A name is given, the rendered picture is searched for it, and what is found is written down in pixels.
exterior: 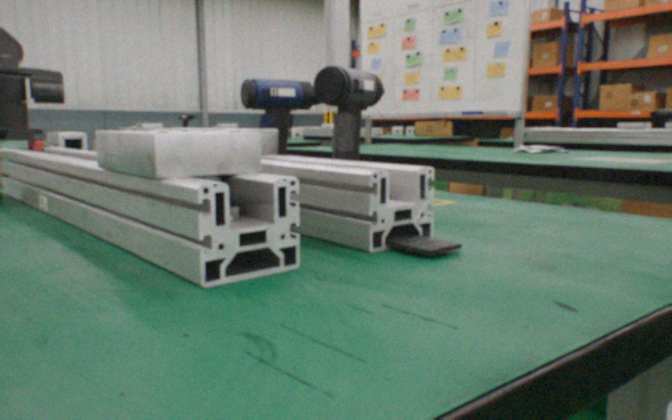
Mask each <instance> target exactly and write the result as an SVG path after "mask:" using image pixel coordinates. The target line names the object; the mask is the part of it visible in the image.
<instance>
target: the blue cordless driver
mask: <svg viewBox="0 0 672 420"><path fill-rule="evenodd" d="M240 99H241V103H242V106H243V107H244V108H245V109H246V110H250V109H252V110H259V111H265V112H264V115H262V116H260V120H259V128H258V129H277V130H278V155H277V156H286V152H287V143H288V133H289V129H292V127H293V119H294V114H291V111H297V110H310V109H311V108H312V106H316V105H320V104H323V103H321V102H320V101H319V100H318V99H317V97H316V95H315V93H314V86H312V84H311V83H310V82H306V81H299V82H298V81H296V80H272V79H252V80H250V79H246V80H245V81H244V82H243V83H242V85H241V90H240Z"/></svg>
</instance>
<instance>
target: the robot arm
mask: <svg viewBox="0 0 672 420"><path fill-rule="evenodd" d="M24 56H25V54H24V48H22V46H21V44H20V43H19V42H18V41H17V40H16V39H15V38H14V37H13V36H12V35H11V34H9V33H8V32H6V31H5V29H4V28H3V27H2V26H0V139H5V141H27V146H28V151H34V152H40V153H41V152H42V150H43V148H44V145H45V138H40V137H34V135H44V129H42V128H30V126H29V117H28V109H27V102H22V101H27V93H26V79H29V90H30V99H34V103H53V104H61V105H65V86H64V84H63V75H62V73H61V72H59V71H56V70H55V71H51V70H43V69H39V68H37V69H35V68H20V67H19V64H21V63H22V61H23V60H24ZM7 71H8V72H7ZM29 73H32V74H29Z"/></svg>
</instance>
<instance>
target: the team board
mask: <svg viewBox="0 0 672 420"><path fill-rule="evenodd" d="M532 6H533V0H361V24H360V54H359V70H361V71H366V72H368V73H372V74H373V75H377V76H378V78H379V79H380V80H381V83H382V84H383V85H382V86H383V88H384V91H385V93H384V94H383V96H382V98H381V100H380V101H379V102H378V103H377V104H376V105H374V106H373V107H368V108H367V110H366V111H361V119H365V145H371V119H406V118H482V117H515V131H514V148H516V147H518V146H520V145H522V146H523V137H524V116H525V115H526V100H527V93H528V72H529V50H530V27H531V11H532Z"/></svg>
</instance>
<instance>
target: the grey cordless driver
mask: <svg viewBox="0 0 672 420"><path fill-rule="evenodd" d="M382 85H383V84H382V83H381V80H380V79H379V78H378V76H377V75H373V74H372V73H368V72H366V71H361V70H356V69H350V68H346V67H341V66H327V67H325V68H323V69H321V70H320V71H319V72H318V74H317V75H316V77H315V80H314V93H315V95H316V97H317V99H318V100H319V101H320V102H321V103H323V104H325V105H329V106H332V107H338V110H337V113H336V114H335V115H334V126H333V140H332V150H333V160H341V161H353V162H359V145H360V128H361V111H366V110H367V108H368V107H373V106H374V105H376V104H377V103H378V102H379V101H380V100H381V98H382V96H383V94H384V93H385V91H384V88H383V86H382Z"/></svg>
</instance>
